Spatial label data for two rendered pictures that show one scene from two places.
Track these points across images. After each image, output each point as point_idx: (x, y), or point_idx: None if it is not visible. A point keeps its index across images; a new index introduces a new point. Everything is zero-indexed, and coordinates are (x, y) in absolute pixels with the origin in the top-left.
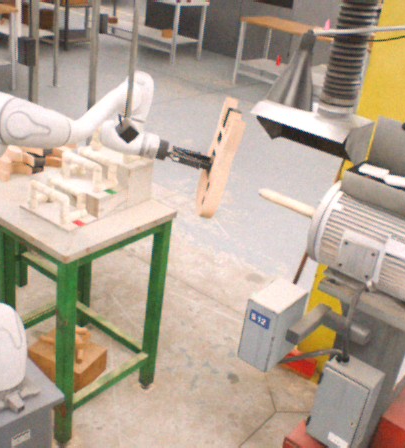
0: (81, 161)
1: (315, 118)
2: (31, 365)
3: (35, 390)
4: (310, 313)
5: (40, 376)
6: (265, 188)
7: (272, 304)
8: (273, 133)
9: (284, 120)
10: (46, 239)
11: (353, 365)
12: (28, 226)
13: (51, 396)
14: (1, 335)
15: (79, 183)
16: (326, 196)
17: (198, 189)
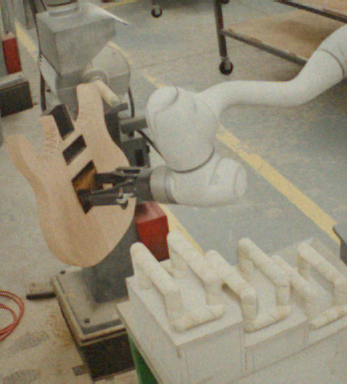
0: (265, 254)
1: (93, 7)
2: None
3: None
4: (142, 117)
5: None
6: (113, 96)
7: (187, 89)
8: (77, 67)
9: (112, 15)
10: (331, 261)
11: (125, 134)
12: None
13: (342, 225)
14: None
15: (265, 298)
16: (112, 46)
17: (90, 253)
